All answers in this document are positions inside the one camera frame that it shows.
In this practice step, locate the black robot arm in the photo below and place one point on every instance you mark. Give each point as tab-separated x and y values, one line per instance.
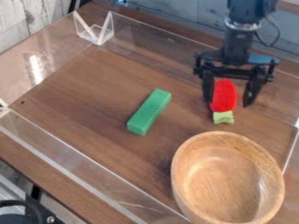
242	23

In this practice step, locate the clear acrylic wall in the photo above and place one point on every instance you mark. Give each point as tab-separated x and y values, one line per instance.
96	194
171	53

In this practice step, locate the clear acrylic front wall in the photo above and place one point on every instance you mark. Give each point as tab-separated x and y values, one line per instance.
96	194

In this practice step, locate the clear acrylic back wall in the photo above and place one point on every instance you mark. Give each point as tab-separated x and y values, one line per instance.
171	53

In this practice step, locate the red plush toy green stem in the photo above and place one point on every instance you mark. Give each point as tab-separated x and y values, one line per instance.
224	100

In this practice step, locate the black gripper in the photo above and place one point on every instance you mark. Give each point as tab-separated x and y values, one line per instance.
256	69

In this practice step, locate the black clamp with bolt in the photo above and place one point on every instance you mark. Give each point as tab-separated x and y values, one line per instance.
40	213

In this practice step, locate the clear acrylic corner bracket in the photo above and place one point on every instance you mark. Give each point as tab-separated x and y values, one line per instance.
95	34

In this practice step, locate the green rectangular block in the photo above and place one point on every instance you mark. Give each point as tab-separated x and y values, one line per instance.
143	118

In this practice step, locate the oval wooden bowl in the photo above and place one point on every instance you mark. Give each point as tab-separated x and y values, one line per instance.
227	181

